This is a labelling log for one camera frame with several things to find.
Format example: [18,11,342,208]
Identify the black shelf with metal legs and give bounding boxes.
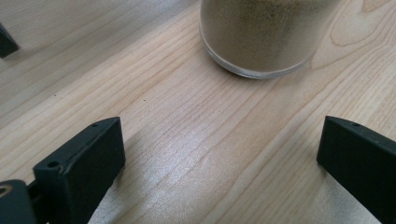
[0,21,21,59]

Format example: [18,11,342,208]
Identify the glass jar of brown powder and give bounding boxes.
[199,0,341,80]

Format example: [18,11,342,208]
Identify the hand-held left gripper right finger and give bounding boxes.
[316,115,396,224]

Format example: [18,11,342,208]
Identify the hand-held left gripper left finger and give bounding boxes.
[32,116,127,224]

